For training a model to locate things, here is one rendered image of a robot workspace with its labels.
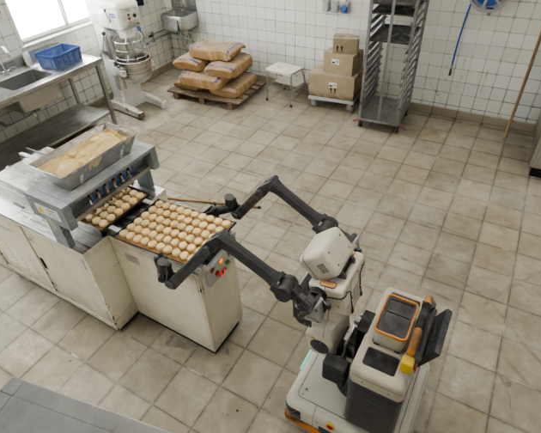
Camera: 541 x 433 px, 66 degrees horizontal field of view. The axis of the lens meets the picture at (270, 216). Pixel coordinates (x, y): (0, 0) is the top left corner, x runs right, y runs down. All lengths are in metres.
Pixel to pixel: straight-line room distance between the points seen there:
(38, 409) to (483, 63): 5.30
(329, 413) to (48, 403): 1.79
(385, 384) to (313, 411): 0.62
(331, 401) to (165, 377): 1.11
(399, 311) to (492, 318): 1.43
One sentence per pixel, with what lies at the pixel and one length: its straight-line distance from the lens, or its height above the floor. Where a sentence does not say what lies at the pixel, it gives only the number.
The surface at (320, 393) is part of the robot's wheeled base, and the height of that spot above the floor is 0.28.
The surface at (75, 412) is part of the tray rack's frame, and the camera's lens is 0.85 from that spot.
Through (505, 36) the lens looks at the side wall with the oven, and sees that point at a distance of 5.46.
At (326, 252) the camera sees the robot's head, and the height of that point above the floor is 1.25.
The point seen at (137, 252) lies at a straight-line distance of 2.59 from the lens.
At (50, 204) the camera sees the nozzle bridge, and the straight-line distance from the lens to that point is 2.53.
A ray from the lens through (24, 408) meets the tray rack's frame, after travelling 0.90.
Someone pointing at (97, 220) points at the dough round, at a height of 0.92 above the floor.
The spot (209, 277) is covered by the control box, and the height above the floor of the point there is 0.78.
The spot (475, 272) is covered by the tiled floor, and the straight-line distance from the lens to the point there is 3.68.
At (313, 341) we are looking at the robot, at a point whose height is 0.62.
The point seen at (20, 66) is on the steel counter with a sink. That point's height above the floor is 0.89.
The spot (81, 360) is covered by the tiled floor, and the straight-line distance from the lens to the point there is 3.26.
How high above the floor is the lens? 2.52
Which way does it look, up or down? 40 degrees down
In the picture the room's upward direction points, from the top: 3 degrees counter-clockwise
